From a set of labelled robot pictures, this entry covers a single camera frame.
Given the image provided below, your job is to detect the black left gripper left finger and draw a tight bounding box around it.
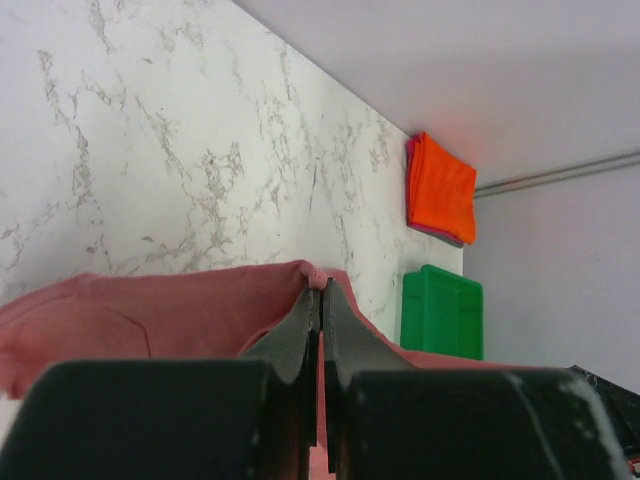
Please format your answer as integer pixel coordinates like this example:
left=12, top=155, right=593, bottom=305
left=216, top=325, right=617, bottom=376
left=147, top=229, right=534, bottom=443
left=1, top=289, right=320, bottom=479

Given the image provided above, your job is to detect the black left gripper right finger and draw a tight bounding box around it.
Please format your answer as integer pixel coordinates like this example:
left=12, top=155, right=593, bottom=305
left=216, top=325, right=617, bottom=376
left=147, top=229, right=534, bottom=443
left=321, top=281, right=631, bottom=479

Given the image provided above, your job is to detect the pink t shirt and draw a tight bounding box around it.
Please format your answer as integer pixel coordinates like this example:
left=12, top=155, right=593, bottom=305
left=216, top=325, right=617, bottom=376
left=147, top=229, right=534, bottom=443
left=0, top=258, right=501, bottom=480

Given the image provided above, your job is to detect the green plastic tray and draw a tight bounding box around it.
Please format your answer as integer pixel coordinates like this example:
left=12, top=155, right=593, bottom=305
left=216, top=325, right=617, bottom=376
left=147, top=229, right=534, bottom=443
left=400, top=264, right=484, bottom=360

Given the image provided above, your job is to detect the folded grey t shirt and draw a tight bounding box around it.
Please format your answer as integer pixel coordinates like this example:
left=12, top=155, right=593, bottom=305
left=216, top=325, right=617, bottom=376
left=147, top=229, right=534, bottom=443
left=407, top=221, right=465, bottom=248

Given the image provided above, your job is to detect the folded orange t shirt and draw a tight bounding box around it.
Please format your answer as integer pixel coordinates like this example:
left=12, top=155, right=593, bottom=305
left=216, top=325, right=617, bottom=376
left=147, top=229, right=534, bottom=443
left=405, top=132, right=477, bottom=246

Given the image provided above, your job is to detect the aluminium right corner post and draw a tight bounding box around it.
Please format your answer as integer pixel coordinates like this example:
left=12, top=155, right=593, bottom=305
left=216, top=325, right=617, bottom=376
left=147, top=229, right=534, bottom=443
left=474, top=151, right=639, bottom=198

